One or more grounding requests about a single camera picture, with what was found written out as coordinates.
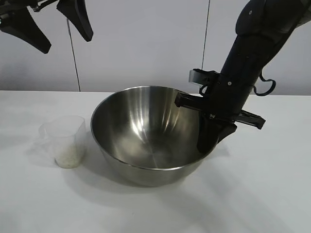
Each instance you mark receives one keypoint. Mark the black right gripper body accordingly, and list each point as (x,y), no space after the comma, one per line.
(226,102)

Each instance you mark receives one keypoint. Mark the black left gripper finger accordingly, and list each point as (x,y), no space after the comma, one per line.
(26,30)
(77,14)

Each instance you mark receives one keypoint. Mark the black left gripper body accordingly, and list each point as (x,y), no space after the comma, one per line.
(14,4)

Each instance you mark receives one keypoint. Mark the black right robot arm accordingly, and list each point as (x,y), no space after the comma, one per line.
(255,48)

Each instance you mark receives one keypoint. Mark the white rice grains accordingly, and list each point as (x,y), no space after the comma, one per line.
(70,157)

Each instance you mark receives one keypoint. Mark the clear plastic measuring cup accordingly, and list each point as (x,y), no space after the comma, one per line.
(73,136)

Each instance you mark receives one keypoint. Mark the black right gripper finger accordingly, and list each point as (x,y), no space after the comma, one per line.
(226,131)
(207,133)

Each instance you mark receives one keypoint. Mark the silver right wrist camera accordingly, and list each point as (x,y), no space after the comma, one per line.
(195,76)

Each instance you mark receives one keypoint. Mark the stainless steel mixing bowl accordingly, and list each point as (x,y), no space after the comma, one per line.
(145,136)

